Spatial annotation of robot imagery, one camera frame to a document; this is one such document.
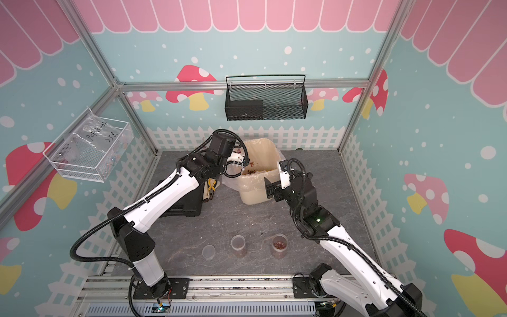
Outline clear tea jar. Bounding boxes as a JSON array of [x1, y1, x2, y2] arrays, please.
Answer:
[[231, 235, 247, 258], [227, 149, 250, 167], [270, 234, 289, 260]]

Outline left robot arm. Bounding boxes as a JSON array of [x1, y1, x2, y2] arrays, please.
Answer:
[[69, 129, 250, 299]]

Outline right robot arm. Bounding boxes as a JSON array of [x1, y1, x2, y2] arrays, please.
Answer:
[[265, 158, 424, 316]]

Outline black box in basket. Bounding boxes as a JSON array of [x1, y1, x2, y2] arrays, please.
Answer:
[[224, 100, 264, 121]]

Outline white yellow work gloves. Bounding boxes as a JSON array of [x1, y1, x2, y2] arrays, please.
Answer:
[[203, 178, 220, 203]]

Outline beige trash bin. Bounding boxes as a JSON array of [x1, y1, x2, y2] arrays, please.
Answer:
[[233, 138, 283, 206]]

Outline clear plastic bin liner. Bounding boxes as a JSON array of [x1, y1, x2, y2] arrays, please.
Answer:
[[219, 137, 292, 192]]

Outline black plastic tool case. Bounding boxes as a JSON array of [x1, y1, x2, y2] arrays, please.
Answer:
[[161, 184, 204, 217]]

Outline clear plastic bag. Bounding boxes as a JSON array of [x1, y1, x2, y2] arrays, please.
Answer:
[[59, 108, 135, 181]]

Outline black wire mesh basket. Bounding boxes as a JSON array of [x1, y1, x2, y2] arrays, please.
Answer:
[[225, 74, 309, 121]]

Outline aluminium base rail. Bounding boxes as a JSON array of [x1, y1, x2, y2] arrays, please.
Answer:
[[77, 273, 313, 305]]

